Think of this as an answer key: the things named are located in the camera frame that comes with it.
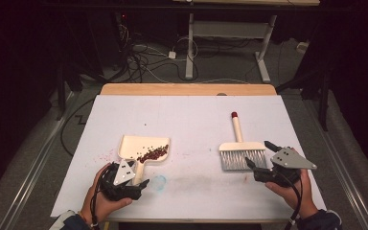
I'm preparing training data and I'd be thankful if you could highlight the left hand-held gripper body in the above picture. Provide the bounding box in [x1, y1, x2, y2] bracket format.
[99, 158, 142, 201]

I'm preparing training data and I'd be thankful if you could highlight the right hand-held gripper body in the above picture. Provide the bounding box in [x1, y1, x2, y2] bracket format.
[253, 147, 318, 188]

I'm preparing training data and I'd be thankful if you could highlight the cream plastic dustpan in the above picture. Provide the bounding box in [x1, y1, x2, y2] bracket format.
[117, 134, 171, 187]

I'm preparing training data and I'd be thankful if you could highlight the cream brush with red cap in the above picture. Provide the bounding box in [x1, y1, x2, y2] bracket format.
[218, 111, 268, 172]

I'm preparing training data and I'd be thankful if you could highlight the pile of red beans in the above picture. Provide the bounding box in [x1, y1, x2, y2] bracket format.
[136, 144, 170, 165]

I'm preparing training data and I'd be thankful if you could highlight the person's left hand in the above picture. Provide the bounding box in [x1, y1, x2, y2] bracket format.
[80, 162, 133, 226]

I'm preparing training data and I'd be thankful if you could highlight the person's right hand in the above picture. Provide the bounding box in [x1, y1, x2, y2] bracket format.
[265, 169, 319, 219]

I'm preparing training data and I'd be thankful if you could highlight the black metal stand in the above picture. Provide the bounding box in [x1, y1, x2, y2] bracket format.
[276, 63, 331, 132]
[55, 60, 78, 122]

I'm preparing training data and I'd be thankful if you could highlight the white board table cover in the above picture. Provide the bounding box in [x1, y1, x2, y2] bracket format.
[51, 94, 328, 220]

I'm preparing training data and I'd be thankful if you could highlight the wooden table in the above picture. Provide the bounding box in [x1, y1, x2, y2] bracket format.
[85, 83, 299, 224]

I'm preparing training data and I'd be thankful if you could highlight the white floor socket box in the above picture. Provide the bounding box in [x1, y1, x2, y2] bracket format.
[296, 41, 310, 54]

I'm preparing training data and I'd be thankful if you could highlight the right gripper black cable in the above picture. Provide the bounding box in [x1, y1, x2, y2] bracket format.
[276, 172, 303, 230]

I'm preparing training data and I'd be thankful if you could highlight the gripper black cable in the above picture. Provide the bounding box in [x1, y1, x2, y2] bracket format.
[89, 178, 102, 230]
[276, 172, 303, 230]

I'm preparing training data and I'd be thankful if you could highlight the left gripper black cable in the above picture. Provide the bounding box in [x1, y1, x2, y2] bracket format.
[89, 178, 102, 230]

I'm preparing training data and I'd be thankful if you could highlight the aluminium floor rail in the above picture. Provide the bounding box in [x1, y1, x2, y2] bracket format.
[0, 91, 78, 230]
[303, 95, 368, 230]

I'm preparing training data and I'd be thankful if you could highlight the black floor cable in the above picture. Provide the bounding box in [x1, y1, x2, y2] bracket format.
[59, 97, 96, 157]

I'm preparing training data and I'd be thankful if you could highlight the tangle of floor cables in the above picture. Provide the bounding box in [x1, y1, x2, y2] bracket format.
[116, 22, 199, 84]

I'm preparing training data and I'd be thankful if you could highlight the white metal desk frame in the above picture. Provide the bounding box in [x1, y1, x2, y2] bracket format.
[185, 12, 278, 83]

